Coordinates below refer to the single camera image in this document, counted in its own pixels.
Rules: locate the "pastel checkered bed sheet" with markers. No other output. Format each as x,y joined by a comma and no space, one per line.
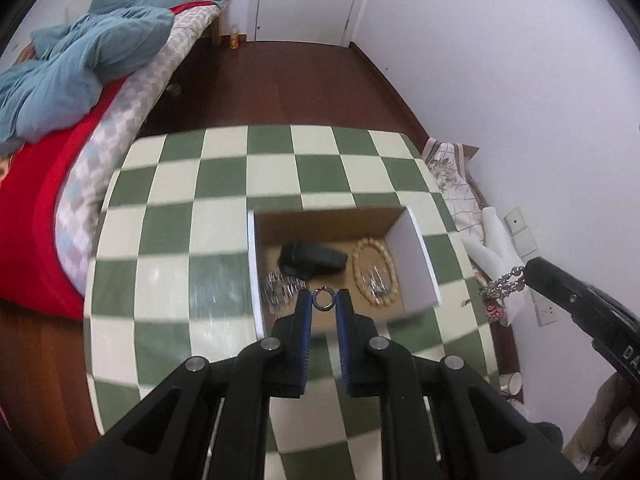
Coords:
115,130

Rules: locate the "white cup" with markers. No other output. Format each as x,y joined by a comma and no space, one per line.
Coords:
511,383

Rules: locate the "beige fuzzy cloth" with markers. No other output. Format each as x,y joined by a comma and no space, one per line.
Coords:
595,410

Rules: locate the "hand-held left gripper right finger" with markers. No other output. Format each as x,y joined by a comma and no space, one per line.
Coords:
344,320

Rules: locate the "teal duvet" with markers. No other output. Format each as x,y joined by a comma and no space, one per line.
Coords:
75,70

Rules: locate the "red white printed bag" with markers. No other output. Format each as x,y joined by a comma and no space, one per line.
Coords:
493,310

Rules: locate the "small orange bottle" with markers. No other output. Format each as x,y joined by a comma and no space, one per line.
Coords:
234,39

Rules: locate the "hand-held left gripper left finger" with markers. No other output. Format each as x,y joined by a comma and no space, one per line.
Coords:
302,320

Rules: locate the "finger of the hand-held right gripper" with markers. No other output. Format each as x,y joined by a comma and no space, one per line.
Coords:
555,280

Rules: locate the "bed with red blanket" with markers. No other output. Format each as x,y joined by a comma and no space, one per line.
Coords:
35,210

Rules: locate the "green checkered table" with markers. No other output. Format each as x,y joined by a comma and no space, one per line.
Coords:
220,185

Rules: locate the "wooden bed frame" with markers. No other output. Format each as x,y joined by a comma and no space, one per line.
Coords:
216,27

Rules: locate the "black smart band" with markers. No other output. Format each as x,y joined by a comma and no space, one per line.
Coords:
310,257

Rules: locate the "dark fuzzy cloth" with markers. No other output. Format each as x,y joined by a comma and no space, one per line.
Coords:
545,432

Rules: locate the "white cardboard box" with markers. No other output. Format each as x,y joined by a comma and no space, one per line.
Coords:
415,260

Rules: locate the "floral quilted cloth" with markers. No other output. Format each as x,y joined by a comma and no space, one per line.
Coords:
457,185

